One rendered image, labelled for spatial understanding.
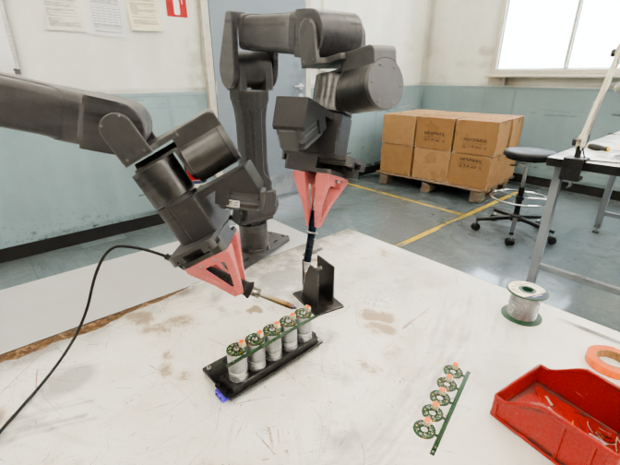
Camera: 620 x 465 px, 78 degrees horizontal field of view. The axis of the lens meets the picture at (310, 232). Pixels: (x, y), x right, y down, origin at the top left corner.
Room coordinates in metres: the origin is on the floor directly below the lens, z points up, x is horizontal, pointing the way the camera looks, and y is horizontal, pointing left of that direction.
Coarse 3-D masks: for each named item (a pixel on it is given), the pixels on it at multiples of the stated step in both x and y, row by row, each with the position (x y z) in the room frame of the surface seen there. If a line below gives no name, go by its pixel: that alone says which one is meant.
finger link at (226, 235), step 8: (224, 224) 0.47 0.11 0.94; (224, 232) 0.45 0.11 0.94; (232, 232) 0.47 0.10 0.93; (216, 240) 0.43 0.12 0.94; (224, 240) 0.44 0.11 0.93; (232, 240) 0.48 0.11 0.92; (216, 248) 0.43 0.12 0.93; (224, 248) 0.43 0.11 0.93; (240, 248) 0.48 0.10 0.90; (240, 256) 0.48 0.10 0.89; (216, 264) 0.48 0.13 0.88; (240, 264) 0.48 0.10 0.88; (240, 272) 0.48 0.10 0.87
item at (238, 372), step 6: (234, 348) 0.38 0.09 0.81; (228, 360) 0.37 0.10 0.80; (246, 360) 0.38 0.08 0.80; (234, 366) 0.37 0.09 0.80; (240, 366) 0.37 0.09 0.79; (246, 366) 0.38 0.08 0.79; (234, 372) 0.37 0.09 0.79; (240, 372) 0.37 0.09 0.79; (246, 372) 0.37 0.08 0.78; (234, 378) 0.37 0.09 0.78; (240, 378) 0.37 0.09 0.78
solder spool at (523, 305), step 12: (516, 288) 0.54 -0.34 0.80; (528, 288) 0.55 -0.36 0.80; (540, 288) 0.54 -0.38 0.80; (516, 300) 0.53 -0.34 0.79; (528, 300) 0.51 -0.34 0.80; (540, 300) 0.51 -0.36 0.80; (504, 312) 0.54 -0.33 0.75; (516, 312) 0.53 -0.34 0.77; (528, 312) 0.52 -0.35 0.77; (528, 324) 0.51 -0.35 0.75
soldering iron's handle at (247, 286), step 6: (168, 258) 0.46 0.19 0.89; (210, 270) 0.46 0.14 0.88; (216, 270) 0.46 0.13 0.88; (222, 270) 0.47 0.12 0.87; (222, 276) 0.46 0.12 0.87; (228, 276) 0.46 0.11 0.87; (228, 282) 0.46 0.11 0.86; (246, 282) 0.46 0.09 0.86; (252, 282) 0.46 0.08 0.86; (246, 288) 0.46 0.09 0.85; (252, 288) 0.46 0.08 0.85; (246, 294) 0.45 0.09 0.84
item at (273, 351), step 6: (270, 330) 0.41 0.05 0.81; (264, 336) 0.41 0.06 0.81; (270, 336) 0.41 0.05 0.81; (276, 336) 0.41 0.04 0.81; (276, 342) 0.41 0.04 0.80; (270, 348) 0.41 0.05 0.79; (276, 348) 0.41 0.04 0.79; (270, 354) 0.41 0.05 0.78; (276, 354) 0.41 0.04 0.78; (270, 360) 0.41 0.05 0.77; (276, 360) 0.41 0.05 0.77
